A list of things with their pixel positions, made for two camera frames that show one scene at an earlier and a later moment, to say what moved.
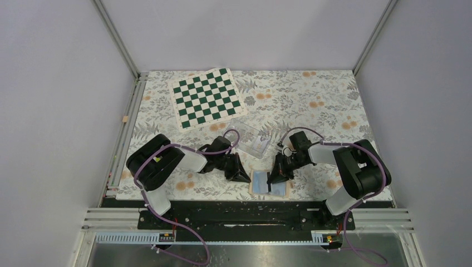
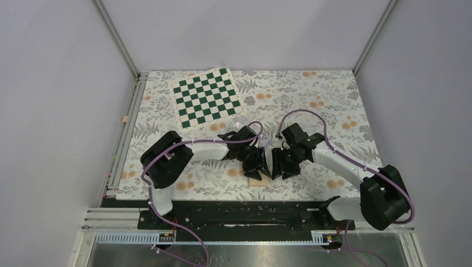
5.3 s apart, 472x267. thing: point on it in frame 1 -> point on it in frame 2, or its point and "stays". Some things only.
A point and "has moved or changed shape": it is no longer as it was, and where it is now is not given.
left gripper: [241, 175] -> [259, 162]
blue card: [259, 185] has moved or changed shape
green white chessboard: [206, 98] stays
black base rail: [245, 221] stays
